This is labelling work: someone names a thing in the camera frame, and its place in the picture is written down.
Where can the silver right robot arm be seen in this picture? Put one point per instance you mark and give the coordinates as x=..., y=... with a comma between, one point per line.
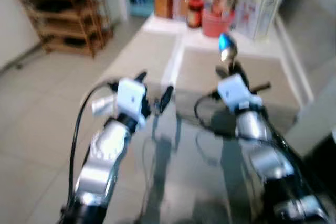
x=262, y=150

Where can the red plastic cup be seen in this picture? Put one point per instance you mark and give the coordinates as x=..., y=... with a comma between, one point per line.
x=217, y=24

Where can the large pale glass jar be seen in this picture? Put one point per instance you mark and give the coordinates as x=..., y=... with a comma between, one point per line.
x=260, y=6

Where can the brown box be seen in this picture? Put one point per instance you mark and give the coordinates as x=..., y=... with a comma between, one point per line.
x=163, y=2

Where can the brown wooden shelf rack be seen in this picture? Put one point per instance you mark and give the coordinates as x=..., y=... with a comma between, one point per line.
x=73, y=27

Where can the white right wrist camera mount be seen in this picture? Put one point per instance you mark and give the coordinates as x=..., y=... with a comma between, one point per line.
x=236, y=92

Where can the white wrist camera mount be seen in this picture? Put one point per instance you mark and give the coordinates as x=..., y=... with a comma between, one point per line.
x=130, y=97
x=236, y=92

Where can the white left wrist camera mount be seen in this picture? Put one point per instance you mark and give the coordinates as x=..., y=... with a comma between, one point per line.
x=130, y=97

